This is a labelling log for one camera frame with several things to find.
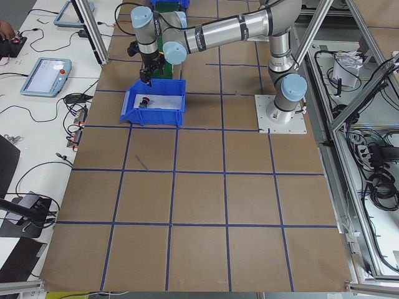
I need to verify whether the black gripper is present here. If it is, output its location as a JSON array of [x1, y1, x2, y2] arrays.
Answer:
[[140, 52, 165, 87]]

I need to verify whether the red push button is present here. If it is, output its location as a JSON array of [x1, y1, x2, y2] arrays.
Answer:
[[138, 97, 150, 108]]

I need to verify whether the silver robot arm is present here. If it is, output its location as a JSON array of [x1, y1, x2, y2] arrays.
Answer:
[[127, 1, 307, 124]]

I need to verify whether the person hand at desk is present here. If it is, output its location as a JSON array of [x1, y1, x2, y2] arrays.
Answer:
[[0, 19, 16, 40]]

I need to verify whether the green conveyor belt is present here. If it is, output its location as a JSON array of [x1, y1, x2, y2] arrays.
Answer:
[[153, 1, 180, 79]]

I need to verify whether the white foam sheet left bin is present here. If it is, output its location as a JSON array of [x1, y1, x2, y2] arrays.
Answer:
[[133, 93, 183, 110]]

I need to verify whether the blue plastic bin left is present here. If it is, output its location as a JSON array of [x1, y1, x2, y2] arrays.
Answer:
[[120, 78, 186, 127]]

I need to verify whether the blue teach pendant far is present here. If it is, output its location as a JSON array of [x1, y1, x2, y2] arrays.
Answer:
[[53, 1, 83, 29]]

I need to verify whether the blue teach pendant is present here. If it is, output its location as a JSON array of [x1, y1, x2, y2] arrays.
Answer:
[[53, 1, 83, 29], [20, 57, 72, 97]]

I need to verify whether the blue teach pendant near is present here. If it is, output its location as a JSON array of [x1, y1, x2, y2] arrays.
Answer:
[[20, 57, 72, 97]]

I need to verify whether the white crumpled paper bag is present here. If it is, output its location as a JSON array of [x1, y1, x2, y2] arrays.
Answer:
[[332, 51, 363, 88]]

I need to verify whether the black monitor stand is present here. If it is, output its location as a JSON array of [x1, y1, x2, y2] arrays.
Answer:
[[1, 192, 55, 238]]

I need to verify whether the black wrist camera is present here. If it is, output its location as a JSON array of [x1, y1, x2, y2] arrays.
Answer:
[[127, 41, 140, 57]]

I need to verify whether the aluminium frame post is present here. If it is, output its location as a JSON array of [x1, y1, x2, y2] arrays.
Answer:
[[71, 0, 109, 65]]

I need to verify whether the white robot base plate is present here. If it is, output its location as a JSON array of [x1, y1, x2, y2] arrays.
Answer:
[[254, 95, 307, 135]]

